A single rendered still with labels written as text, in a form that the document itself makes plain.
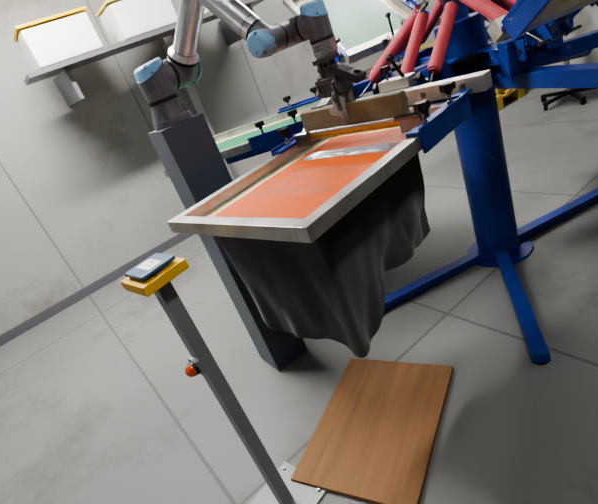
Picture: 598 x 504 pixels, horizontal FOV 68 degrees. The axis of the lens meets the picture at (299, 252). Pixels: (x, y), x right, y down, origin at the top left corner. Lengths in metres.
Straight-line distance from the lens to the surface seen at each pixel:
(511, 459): 1.64
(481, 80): 1.52
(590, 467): 1.63
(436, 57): 1.84
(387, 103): 1.39
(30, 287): 4.33
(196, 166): 1.78
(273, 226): 0.97
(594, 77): 1.73
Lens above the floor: 1.33
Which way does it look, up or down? 25 degrees down
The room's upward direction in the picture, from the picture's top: 22 degrees counter-clockwise
